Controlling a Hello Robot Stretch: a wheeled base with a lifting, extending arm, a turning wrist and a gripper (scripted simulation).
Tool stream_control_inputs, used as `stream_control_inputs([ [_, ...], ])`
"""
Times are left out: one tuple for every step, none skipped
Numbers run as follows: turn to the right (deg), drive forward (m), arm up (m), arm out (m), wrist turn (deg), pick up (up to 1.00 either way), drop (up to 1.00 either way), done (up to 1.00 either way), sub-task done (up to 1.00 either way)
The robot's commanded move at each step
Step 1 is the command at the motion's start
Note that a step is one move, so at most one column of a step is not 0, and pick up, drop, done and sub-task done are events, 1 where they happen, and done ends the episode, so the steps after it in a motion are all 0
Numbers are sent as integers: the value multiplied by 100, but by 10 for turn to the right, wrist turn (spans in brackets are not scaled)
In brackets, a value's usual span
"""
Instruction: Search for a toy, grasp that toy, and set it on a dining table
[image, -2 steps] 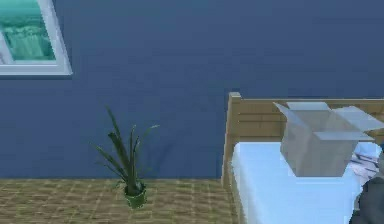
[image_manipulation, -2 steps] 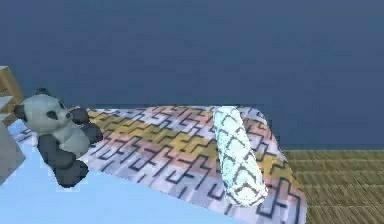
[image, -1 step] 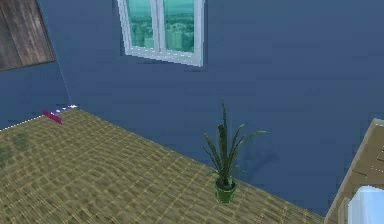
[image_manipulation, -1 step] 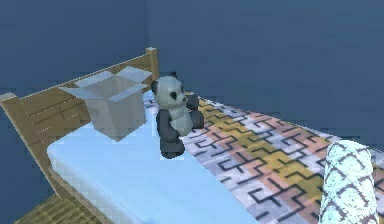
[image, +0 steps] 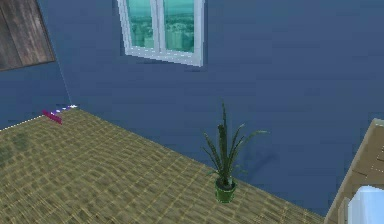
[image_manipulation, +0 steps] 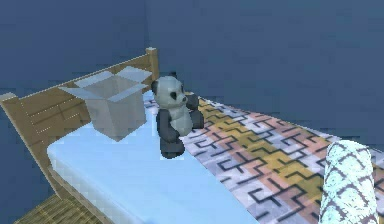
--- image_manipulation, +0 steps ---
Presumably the open grey cardboard box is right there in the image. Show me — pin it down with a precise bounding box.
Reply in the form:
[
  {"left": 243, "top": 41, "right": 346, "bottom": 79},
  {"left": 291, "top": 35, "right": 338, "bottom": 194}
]
[{"left": 58, "top": 65, "right": 153, "bottom": 143}]

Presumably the white patterned cylinder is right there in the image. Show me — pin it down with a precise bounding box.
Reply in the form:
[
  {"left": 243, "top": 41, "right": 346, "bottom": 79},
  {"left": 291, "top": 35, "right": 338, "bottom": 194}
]
[{"left": 318, "top": 140, "right": 381, "bottom": 224}]

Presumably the black and white panda toy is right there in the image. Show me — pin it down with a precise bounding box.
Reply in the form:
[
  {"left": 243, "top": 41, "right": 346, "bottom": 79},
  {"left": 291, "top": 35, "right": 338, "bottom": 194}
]
[{"left": 150, "top": 72, "right": 205, "bottom": 160}]

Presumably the patterned multicolour bed blanket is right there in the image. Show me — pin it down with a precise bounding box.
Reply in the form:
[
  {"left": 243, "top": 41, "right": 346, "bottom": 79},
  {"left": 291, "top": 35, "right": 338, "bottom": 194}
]
[{"left": 143, "top": 92, "right": 384, "bottom": 224}]

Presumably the wooden bed with blue mattress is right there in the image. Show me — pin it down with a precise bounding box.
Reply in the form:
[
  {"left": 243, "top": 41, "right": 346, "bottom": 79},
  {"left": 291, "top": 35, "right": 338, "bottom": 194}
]
[{"left": 0, "top": 46, "right": 384, "bottom": 224}]

